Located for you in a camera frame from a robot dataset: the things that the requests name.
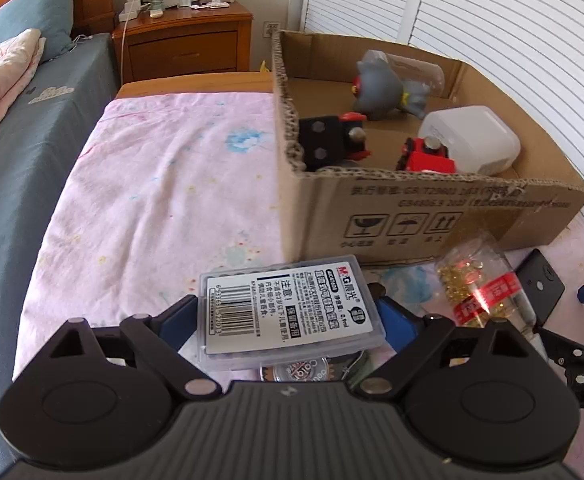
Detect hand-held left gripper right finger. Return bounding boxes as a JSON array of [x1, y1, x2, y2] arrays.
[[356, 282, 549, 397]]

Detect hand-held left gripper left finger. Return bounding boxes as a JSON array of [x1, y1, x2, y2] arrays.
[[46, 294, 219, 402]]

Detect clear plastic labelled case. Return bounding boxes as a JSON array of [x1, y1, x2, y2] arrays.
[[198, 255, 387, 372]]

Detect brown cardboard box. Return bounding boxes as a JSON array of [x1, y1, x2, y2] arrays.
[[271, 30, 584, 267]]

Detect red toy car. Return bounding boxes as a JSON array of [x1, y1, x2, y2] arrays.
[[396, 136, 458, 173]]

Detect black cube toy red knobs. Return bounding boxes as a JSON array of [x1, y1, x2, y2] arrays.
[[299, 111, 373, 172]]

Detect white plastic container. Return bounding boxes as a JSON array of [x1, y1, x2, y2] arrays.
[[417, 106, 522, 176]]

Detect clear plastic jar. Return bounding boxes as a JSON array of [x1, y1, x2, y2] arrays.
[[391, 54, 446, 99]]

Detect black square box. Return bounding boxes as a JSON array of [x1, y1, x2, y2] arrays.
[[514, 249, 566, 333]]

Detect round printed tin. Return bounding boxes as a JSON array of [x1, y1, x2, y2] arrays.
[[259, 352, 365, 385]]

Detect pink floral sheet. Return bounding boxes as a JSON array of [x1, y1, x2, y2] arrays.
[[14, 91, 584, 386]]

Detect blue bed sheet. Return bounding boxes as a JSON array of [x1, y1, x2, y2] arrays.
[[0, 34, 122, 461]]

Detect wooden nightstand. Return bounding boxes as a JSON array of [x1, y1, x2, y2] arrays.
[[112, 1, 253, 84]]

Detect wide white louvered door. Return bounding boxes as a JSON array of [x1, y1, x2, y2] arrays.
[[407, 0, 584, 221]]

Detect wooden bed frame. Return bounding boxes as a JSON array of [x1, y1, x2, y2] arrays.
[[116, 71, 275, 101]]

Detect white cable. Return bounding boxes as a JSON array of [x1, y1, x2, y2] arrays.
[[118, 16, 131, 84]]

